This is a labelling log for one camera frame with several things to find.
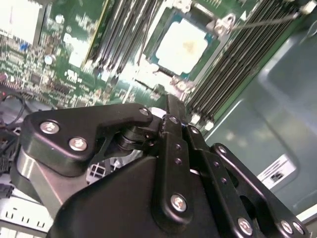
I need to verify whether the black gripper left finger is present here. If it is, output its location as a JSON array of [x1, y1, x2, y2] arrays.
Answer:
[[11, 94, 195, 228]]

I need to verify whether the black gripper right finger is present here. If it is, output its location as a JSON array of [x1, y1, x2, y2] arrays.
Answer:
[[184, 125, 310, 238]]

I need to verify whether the silver CPU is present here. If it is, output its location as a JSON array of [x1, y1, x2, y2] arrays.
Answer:
[[152, 17, 215, 76]]

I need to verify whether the thin metal locking lever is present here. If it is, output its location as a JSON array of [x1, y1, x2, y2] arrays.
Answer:
[[229, 13, 302, 30]]

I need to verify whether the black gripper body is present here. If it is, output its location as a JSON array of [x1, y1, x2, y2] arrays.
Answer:
[[47, 156, 238, 238]]

